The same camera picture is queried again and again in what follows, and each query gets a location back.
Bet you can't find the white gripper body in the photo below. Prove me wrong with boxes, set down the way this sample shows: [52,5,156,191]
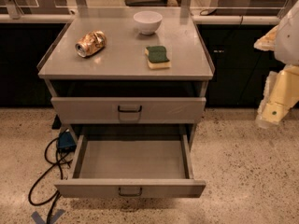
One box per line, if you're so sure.
[274,1,299,65]

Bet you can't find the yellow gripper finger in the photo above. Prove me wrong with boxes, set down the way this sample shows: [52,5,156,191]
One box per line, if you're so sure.
[253,26,278,51]
[256,65,299,129]

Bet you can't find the green and yellow sponge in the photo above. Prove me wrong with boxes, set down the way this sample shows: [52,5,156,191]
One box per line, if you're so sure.
[145,46,171,69]

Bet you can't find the grey metal drawer cabinet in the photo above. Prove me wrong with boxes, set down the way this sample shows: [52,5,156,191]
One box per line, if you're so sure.
[39,7,214,135]

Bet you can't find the open middle grey drawer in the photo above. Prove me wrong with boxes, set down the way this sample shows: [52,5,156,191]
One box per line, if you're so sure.
[55,134,206,198]

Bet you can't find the closed upper grey drawer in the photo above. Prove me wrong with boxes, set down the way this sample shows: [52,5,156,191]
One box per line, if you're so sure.
[51,97,206,124]

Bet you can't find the white ceramic bowl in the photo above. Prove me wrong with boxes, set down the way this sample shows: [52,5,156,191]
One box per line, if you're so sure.
[134,11,163,35]

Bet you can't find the crushed gold soda can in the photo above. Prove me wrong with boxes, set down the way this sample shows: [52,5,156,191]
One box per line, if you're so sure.
[75,31,107,58]

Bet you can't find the blue power adapter box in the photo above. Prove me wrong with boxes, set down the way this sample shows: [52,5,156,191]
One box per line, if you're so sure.
[57,132,77,153]

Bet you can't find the blue tape floor marker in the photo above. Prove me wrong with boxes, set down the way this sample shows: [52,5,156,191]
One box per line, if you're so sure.
[30,208,66,224]

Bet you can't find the black floor cable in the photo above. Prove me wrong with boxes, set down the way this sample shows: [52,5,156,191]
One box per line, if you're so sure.
[27,136,73,224]

